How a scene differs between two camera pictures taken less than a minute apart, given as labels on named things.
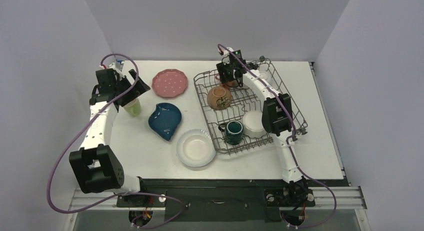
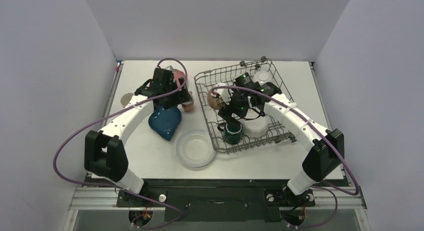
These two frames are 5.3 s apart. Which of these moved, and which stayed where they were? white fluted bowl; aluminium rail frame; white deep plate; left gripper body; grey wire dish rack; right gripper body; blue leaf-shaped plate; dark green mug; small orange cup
Moved: right gripper body; left gripper body; small orange cup
Stayed: white deep plate; blue leaf-shaped plate; white fluted bowl; dark green mug; grey wire dish rack; aluminium rail frame
